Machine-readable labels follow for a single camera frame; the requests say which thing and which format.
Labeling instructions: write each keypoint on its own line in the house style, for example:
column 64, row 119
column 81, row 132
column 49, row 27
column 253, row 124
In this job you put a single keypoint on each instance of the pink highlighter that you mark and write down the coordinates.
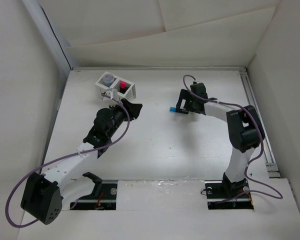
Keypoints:
column 123, row 87

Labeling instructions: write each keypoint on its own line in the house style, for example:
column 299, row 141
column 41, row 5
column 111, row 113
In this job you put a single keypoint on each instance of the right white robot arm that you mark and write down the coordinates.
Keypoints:
column 245, row 130

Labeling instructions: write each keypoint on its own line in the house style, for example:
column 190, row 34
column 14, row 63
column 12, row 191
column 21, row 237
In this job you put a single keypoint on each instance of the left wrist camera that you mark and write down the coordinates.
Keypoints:
column 110, row 94

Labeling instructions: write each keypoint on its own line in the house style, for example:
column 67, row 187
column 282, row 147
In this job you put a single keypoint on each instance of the white two-compartment organizer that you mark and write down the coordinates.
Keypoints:
column 130, row 91

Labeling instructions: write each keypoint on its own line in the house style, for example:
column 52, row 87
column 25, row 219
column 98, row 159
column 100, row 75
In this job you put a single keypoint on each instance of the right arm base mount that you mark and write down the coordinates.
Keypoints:
column 226, row 195

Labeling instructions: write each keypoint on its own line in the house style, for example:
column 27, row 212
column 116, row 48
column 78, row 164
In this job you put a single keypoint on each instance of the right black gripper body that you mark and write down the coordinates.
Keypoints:
column 192, row 107

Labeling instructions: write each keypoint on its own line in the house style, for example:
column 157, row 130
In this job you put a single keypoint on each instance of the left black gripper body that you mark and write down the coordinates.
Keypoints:
column 119, row 116

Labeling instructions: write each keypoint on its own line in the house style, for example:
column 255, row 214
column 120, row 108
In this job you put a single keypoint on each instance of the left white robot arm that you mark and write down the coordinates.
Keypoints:
column 46, row 194

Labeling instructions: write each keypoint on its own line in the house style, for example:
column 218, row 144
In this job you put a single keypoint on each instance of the blue highlighter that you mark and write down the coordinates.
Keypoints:
column 173, row 109

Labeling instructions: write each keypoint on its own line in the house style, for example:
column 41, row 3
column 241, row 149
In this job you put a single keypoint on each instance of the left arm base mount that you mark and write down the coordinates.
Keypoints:
column 103, row 196

